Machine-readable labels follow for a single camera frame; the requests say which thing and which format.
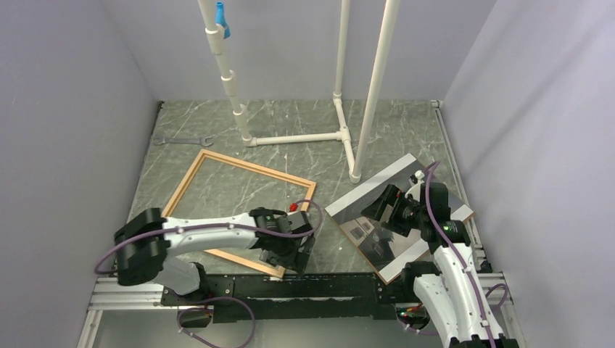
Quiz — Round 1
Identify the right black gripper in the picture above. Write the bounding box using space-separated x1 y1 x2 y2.
361 183 428 237

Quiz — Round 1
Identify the wooden picture frame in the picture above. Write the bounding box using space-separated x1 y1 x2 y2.
162 149 316 278

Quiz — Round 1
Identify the glossy photo board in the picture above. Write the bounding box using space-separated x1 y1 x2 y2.
324 153 476 285

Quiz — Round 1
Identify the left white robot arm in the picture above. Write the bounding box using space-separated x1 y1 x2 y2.
114 207 316 305

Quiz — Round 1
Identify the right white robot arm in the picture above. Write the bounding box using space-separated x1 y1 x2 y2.
361 183 519 347

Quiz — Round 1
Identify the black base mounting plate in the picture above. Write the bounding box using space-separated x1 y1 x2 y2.
160 273 418 323

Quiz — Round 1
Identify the grey metal wrench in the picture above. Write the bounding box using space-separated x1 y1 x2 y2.
152 136 213 147

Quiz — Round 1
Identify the white PVC pipe stand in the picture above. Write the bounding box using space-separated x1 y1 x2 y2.
197 0 400 183

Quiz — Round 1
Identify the blue nozzle on pipe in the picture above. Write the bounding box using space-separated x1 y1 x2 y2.
215 1 231 39

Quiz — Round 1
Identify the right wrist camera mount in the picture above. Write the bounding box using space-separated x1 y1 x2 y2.
406 170 426 200

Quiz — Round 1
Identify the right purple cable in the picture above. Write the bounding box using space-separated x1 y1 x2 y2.
396 161 511 348

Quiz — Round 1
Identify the aluminium rail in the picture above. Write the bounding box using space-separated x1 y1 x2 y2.
76 275 527 348

